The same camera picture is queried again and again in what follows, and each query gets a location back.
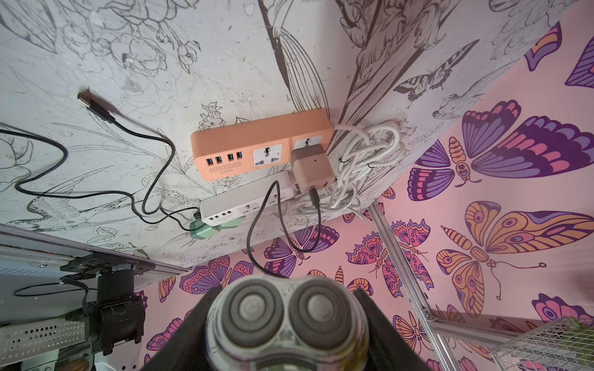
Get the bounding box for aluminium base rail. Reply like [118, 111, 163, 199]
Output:
[0, 223, 189, 371]

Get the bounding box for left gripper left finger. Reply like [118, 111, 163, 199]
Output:
[142, 285, 223, 371]

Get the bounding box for green charger adapter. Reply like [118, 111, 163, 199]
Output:
[189, 220, 220, 241]
[218, 216, 245, 230]

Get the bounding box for white coiled power cord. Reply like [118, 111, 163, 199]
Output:
[296, 120, 405, 216]

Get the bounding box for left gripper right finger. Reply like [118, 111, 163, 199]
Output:
[354, 289, 431, 371]

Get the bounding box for black USB cable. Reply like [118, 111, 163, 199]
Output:
[0, 89, 201, 232]
[245, 179, 323, 279]

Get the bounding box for pink USB charger adapter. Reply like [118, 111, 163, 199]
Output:
[291, 145, 336, 194]

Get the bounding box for orange power strip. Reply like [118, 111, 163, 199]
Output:
[190, 109, 334, 182]

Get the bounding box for white power strip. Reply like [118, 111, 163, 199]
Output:
[200, 171, 295, 227]

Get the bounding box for white wire wall basket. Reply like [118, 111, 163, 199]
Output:
[491, 316, 593, 371]

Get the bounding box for aluminium cage frame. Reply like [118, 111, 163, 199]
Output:
[368, 201, 520, 370]

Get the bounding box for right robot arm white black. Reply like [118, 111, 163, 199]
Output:
[60, 252, 156, 356]

